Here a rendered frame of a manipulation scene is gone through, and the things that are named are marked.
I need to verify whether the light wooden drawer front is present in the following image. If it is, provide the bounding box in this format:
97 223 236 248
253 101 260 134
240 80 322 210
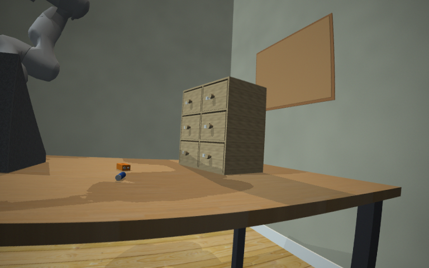
201 112 226 140
181 115 201 139
199 142 225 173
183 88 202 114
202 80 228 111
180 141 199 167

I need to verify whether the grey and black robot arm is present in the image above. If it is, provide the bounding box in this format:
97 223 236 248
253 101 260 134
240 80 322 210
0 0 90 82

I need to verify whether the small wooden chest of drawers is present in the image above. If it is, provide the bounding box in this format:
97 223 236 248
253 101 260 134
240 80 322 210
179 76 266 175

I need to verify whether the orange nine-volt battery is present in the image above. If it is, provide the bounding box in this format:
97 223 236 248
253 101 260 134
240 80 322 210
117 163 131 171

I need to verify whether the blue aa battery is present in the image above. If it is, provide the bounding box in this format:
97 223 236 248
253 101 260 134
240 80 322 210
115 172 126 181

